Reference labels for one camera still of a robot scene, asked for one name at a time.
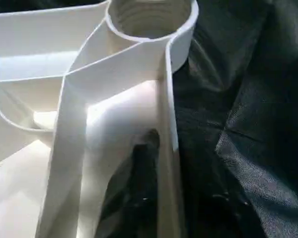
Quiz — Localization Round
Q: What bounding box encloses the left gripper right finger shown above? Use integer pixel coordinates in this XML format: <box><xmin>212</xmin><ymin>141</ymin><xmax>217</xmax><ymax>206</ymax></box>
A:
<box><xmin>183</xmin><ymin>184</ymin><xmax>255</xmax><ymax>238</ymax></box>

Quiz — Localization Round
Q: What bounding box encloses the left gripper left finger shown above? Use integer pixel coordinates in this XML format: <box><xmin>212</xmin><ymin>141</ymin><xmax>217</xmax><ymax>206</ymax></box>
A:
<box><xmin>94</xmin><ymin>129</ymin><xmax>162</xmax><ymax>238</ymax></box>

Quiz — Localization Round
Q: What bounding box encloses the white plastic table top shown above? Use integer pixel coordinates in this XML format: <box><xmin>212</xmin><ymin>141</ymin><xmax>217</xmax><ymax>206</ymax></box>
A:
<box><xmin>0</xmin><ymin>0</ymin><xmax>199</xmax><ymax>238</ymax></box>

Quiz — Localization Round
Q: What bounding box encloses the black work mat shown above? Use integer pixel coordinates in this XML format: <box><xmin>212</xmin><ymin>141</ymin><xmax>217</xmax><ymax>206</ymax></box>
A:
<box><xmin>170</xmin><ymin>0</ymin><xmax>298</xmax><ymax>238</ymax></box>

